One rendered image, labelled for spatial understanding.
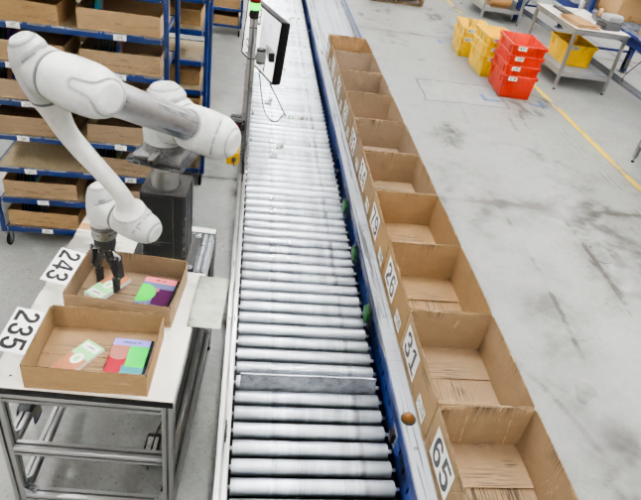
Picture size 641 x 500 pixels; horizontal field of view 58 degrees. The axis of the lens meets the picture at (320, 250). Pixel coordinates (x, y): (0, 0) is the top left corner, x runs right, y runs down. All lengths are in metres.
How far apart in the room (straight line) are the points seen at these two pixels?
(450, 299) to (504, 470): 0.75
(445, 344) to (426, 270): 0.40
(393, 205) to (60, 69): 1.55
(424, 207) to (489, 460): 1.25
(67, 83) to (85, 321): 0.92
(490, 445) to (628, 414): 1.85
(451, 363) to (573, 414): 1.49
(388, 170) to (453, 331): 1.18
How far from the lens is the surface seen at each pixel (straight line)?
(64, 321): 2.23
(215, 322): 2.23
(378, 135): 3.35
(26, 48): 1.71
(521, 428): 1.87
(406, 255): 2.32
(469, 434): 1.84
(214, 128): 2.04
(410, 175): 3.05
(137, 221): 1.96
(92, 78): 1.58
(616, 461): 3.38
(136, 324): 2.17
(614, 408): 3.64
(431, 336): 2.07
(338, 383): 2.04
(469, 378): 2.05
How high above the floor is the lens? 2.28
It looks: 35 degrees down
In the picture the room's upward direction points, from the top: 10 degrees clockwise
